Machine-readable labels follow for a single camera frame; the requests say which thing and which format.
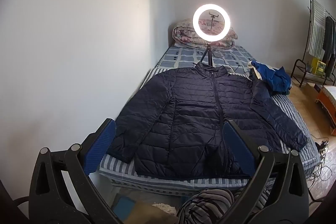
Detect striped hanging towel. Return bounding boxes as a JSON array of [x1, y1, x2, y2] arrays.
[[308, 0, 328, 57]]

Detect yellow box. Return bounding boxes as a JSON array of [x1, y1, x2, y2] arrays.
[[311, 58, 327, 76]]

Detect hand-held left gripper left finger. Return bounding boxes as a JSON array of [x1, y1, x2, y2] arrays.
[[28, 118, 124, 224]]

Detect striped bed sheet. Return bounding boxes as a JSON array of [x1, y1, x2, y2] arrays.
[[98, 68, 321, 197]]

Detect ring light on tripod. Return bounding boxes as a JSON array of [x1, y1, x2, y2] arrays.
[[192, 3, 231, 66]]

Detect beige cloth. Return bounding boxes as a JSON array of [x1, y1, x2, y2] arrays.
[[248, 61, 263, 81]]

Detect tangle of floor cables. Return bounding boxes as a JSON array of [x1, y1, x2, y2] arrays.
[[306, 134, 336, 202]]

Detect black metal clothes rack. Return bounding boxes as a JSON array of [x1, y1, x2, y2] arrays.
[[291, 0, 336, 88]]

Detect navy puffer jacket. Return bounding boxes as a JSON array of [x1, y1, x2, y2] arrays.
[[106, 61, 308, 178]]

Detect ring light cable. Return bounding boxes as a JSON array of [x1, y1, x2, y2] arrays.
[[212, 55, 254, 74]]

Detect blue flat box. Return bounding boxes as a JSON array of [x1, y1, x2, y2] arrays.
[[115, 194, 137, 220]]

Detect brown cardboard box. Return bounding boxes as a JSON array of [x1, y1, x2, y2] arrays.
[[128, 200, 179, 224]]

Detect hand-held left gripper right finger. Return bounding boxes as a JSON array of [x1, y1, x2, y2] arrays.
[[223, 120, 310, 224]]

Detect dark green hanging garment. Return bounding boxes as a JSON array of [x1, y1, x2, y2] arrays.
[[322, 16, 336, 78]]

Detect plaid blue bed sheet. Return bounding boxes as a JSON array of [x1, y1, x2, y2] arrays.
[[155, 45, 257, 75]]

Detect person's striped pants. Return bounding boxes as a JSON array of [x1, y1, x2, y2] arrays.
[[176, 187, 264, 224]]

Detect orange stool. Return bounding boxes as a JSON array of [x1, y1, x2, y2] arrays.
[[316, 85, 336, 136]]

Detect folded floral quilt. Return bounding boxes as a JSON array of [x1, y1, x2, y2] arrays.
[[172, 18, 238, 48]]

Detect blue crumpled garment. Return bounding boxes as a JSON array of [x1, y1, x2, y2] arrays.
[[251, 60, 292, 95]]

